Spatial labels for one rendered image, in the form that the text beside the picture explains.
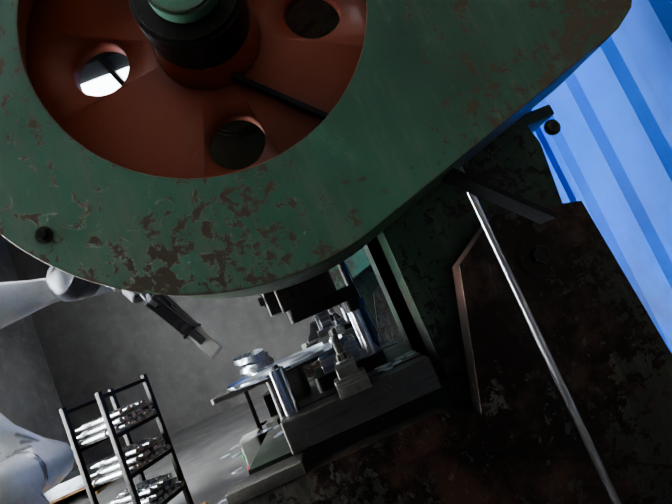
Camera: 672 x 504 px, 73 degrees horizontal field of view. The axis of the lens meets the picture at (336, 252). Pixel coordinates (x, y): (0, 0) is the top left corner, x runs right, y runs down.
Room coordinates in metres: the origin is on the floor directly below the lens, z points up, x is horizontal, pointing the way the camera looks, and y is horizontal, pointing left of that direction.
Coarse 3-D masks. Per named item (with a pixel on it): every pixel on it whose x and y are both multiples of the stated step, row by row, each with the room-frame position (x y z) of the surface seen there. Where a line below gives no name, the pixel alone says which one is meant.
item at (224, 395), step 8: (312, 360) 1.00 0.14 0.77; (296, 368) 0.99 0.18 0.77; (288, 376) 1.01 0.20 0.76; (296, 376) 1.01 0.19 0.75; (304, 376) 1.06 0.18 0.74; (256, 384) 0.99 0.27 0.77; (272, 384) 1.01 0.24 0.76; (296, 384) 1.01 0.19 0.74; (304, 384) 1.02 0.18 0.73; (224, 392) 1.03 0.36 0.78; (232, 392) 0.99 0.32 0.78; (240, 392) 0.99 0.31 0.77; (272, 392) 1.01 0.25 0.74; (296, 392) 1.01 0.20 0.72; (304, 392) 1.01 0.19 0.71; (216, 400) 0.98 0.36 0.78; (224, 400) 0.98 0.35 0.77; (280, 408) 1.01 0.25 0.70; (280, 416) 1.01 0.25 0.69
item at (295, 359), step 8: (320, 344) 1.19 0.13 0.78; (328, 344) 1.10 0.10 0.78; (304, 352) 1.09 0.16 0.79; (312, 352) 1.06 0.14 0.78; (320, 352) 0.95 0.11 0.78; (280, 360) 1.20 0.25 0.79; (288, 360) 1.05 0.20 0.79; (296, 360) 1.01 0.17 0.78; (304, 360) 0.93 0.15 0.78; (264, 368) 1.18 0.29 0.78; (248, 376) 1.15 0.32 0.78; (256, 376) 1.07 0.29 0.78; (264, 376) 0.92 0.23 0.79; (232, 384) 1.08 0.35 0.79; (240, 384) 1.04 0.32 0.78; (248, 384) 0.93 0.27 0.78
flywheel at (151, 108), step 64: (64, 0) 0.66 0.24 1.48; (128, 0) 0.67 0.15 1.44; (192, 0) 0.54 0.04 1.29; (256, 0) 0.68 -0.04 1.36; (64, 64) 0.66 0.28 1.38; (192, 64) 0.61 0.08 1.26; (256, 64) 0.68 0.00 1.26; (320, 64) 0.68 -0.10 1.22; (64, 128) 0.66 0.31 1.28; (128, 128) 0.66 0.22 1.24; (192, 128) 0.67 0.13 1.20
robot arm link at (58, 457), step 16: (0, 416) 1.05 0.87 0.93; (0, 432) 1.02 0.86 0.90; (16, 432) 1.05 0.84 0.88; (0, 448) 1.03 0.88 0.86; (16, 448) 1.04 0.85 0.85; (32, 448) 1.05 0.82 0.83; (48, 448) 1.07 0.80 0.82; (64, 448) 1.11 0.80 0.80; (48, 464) 1.04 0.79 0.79; (64, 464) 1.09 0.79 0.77; (48, 480) 1.04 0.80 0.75
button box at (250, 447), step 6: (252, 432) 1.30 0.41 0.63; (258, 432) 1.29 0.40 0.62; (246, 438) 1.26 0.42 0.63; (258, 438) 1.26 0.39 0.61; (240, 444) 1.25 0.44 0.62; (246, 444) 1.25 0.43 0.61; (252, 444) 1.25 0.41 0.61; (258, 444) 1.25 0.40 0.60; (246, 450) 1.25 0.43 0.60; (252, 450) 1.25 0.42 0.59; (258, 450) 1.25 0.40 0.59; (246, 456) 1.25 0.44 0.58; (252, 456) 1.25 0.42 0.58; (252, 462) 1.25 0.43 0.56
